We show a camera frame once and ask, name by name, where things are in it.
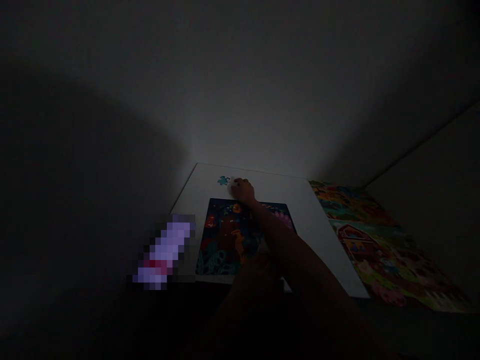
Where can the white board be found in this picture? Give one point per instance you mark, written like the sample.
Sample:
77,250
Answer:
285,191

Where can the blue jigsaw puzzle piece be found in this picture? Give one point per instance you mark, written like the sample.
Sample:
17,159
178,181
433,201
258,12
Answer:
223,180

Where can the dark blue jigsaw puzzle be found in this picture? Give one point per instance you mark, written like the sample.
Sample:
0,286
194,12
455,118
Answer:
225,236

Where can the person's right fingers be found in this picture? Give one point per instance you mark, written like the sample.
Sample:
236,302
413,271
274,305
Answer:
235,186

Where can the person's left hand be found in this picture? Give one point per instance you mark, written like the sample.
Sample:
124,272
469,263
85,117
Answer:
258,268

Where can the colourful farm jigsaw puzzle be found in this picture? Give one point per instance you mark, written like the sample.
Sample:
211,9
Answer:
378,247

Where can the person's right hand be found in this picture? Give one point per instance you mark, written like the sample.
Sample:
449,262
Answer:
244,191

